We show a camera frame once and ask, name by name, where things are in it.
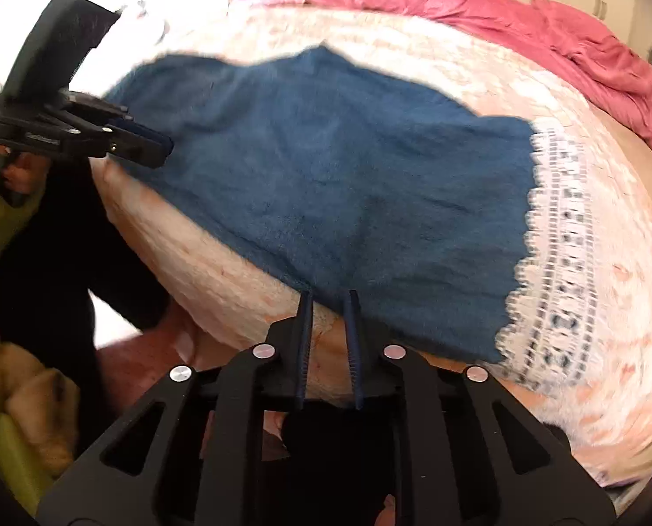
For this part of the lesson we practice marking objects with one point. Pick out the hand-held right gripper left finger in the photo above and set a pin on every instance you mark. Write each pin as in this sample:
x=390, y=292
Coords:
x=306, y=339

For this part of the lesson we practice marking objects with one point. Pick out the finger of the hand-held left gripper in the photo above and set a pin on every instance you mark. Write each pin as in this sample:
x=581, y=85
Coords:
x=140, y=153
x=131, y=123

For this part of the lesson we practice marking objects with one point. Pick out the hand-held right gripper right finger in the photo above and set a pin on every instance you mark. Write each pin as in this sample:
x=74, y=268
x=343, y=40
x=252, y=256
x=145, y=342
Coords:
x=353, y=350

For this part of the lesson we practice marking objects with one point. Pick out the blue denim garment with lace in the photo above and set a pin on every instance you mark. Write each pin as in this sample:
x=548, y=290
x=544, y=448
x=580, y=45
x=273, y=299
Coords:
x=315, y=186

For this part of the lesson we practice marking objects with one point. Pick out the person's left hand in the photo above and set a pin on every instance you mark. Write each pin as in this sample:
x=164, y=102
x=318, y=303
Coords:
x=19, y=175

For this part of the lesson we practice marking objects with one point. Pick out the person's black-clad leg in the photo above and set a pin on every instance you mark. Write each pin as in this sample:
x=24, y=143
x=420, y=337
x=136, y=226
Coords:
x=57, y=296

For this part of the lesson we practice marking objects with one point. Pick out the pink dotted mat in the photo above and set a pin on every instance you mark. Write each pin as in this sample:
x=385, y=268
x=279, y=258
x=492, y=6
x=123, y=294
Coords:
x=129, y=361

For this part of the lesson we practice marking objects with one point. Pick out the tan plush cloth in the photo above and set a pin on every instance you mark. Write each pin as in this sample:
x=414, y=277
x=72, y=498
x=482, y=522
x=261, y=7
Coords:
x=35, y=394

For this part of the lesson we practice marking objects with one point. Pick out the peach cream fleece blanket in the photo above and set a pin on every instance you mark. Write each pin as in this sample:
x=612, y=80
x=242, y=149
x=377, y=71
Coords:
x=622, y=296

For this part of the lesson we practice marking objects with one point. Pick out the beige bed sheet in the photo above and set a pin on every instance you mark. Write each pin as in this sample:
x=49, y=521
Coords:
x=638, y=159

